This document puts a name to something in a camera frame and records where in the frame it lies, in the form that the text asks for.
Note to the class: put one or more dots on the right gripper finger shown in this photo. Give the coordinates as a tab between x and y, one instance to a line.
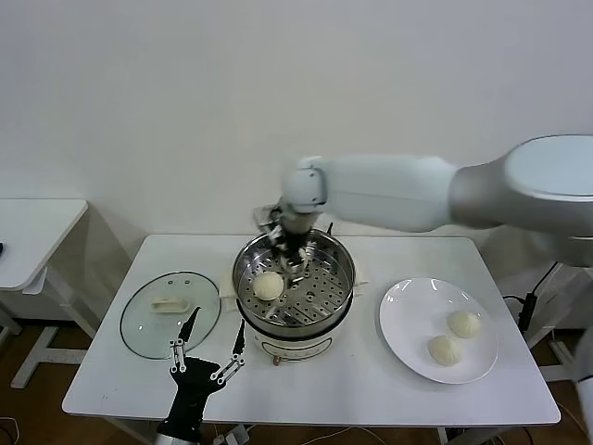
294	272

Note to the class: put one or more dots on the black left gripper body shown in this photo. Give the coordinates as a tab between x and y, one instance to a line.
192	385

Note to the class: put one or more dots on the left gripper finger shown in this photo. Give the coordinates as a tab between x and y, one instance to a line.
185	331
238	340

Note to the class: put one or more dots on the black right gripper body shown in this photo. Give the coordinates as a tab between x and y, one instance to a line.
294	238

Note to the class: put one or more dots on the round glass pot lid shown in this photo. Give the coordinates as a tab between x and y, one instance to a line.
139	334

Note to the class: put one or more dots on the perforated steel steamer basket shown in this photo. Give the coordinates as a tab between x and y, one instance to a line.
324	296

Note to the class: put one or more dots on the cream electric cooker pot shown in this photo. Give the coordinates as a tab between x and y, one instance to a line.
296	350

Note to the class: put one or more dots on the grey floor power strip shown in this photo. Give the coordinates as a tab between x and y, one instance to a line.
231	436

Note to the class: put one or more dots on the white round plate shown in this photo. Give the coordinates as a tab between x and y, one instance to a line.
407	315

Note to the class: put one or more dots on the white side table with label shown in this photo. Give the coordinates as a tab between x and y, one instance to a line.
563	361

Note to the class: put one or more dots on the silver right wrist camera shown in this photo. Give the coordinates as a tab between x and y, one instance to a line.
266	218

